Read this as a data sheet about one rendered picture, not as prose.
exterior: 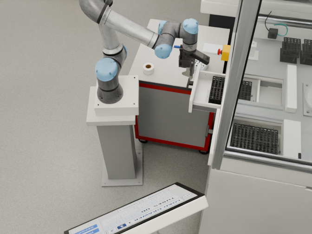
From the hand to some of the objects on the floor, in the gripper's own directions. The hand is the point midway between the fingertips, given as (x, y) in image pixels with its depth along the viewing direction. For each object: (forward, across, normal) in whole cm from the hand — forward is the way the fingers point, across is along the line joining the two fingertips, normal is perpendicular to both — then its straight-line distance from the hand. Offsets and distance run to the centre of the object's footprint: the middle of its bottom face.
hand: (192, 75), depth 202 cm
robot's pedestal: (+95, +12, -48) cm, 107 cm away
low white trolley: (+96, -41, -15) cm, 106 cm away
